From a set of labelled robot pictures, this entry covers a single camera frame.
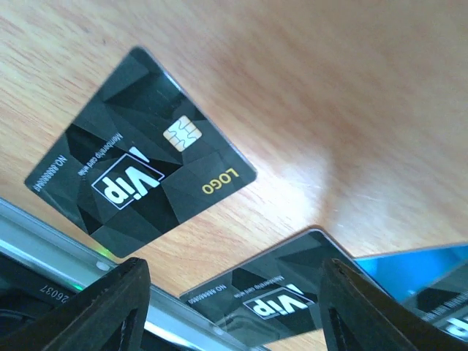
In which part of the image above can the black vip card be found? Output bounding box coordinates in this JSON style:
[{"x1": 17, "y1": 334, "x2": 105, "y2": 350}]
[
  {"x1": 180, "y1": 227, "x2": 359, "y2": 347},
  {"x1": 24, "y1": 47, "x2": 257, "y2": 257},
  {"x1": 402, "y1": 261, "x2": 467, "y2": 344}
]

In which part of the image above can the aluminium rail frame front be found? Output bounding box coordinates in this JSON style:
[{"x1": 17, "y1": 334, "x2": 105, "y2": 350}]
[{"x1": 0, "y1": 197, "x2": 271, "y2": 351}]

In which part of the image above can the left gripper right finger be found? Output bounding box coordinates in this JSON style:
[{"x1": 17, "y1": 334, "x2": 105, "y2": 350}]
[{"x1": 319, "y1": 259, "x2": 467, "y2": 350}]

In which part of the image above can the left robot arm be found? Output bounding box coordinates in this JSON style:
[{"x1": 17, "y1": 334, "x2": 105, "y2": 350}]
[{"x1": 1, "y1": 256, "x2": 321, "y2": 347}]

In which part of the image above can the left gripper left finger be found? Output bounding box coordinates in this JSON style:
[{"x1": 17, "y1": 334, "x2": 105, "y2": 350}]
[{"x1": 1, "y1": 257, "x2": 151, "y2": 350}]

